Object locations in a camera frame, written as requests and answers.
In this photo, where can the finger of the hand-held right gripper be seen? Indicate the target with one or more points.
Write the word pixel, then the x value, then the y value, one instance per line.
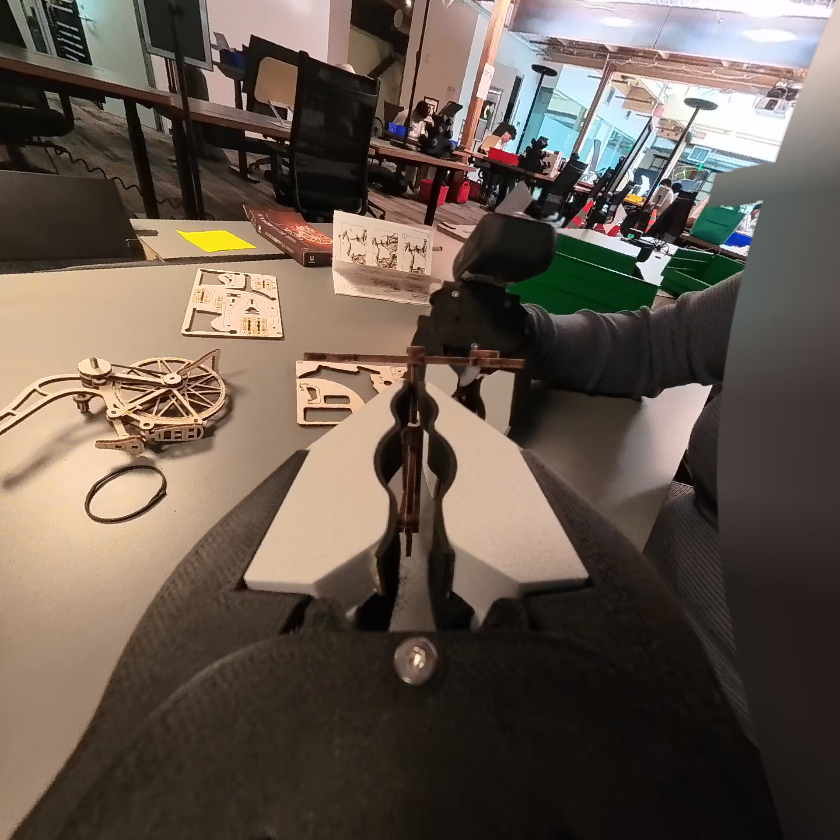
pixel 479 397
pixel 464 377

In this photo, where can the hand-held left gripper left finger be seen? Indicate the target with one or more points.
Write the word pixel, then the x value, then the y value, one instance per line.
pixel 321 518

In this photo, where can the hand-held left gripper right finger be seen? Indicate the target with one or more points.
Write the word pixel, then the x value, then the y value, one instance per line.
pixel 512 518

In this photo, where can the person's right forearm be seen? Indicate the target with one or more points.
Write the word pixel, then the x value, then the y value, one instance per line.
pixel 623 348

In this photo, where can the wooden sheet with small parts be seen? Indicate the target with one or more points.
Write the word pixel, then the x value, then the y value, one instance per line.
pixel 233 305

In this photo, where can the wooden sheet with large cutouts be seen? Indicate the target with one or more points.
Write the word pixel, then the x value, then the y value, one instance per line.
pixel 315 421

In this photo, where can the white instruction booklet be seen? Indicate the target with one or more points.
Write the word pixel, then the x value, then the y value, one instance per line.
pixel 380 249

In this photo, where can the green plastic bin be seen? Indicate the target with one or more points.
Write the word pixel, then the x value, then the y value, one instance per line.
pixel 590 275
pixel 695 269
pixel 722 223

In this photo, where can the red plastic bin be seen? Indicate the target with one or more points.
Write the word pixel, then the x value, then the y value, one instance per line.
pixel 505 155

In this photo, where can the brown long desk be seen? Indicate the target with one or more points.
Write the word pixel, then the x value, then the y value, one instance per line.
pixel 98 82
pixel 420 157

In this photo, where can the person's grey sweater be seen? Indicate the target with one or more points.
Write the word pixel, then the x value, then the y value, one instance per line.
pixel 689 558

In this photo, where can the dark brown product box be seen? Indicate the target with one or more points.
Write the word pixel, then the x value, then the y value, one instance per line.
pixel 289 233

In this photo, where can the black mesh office chair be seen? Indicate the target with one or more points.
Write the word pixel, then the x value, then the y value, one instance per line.
pixel 334 131

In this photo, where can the black rubber band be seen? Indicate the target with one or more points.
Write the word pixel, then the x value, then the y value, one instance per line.
pixel 88 504

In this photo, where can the black floor lamp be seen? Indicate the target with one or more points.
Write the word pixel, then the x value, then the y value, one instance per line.
pixel 543 71
pixel 697 105

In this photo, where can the yellow sticky note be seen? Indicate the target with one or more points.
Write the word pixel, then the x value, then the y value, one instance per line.
pixel 213 240

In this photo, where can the tan backed chair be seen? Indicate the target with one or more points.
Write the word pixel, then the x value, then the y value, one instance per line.
pixel 279 82

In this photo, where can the brown cardboard piece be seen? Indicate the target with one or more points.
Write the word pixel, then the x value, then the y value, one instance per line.
pixel 149 249

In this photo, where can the black flat case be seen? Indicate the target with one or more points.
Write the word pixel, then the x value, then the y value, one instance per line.
pixel 59 216

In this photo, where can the wooden bicycle model frame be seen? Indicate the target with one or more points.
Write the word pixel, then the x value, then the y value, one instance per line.
pixel 170 379

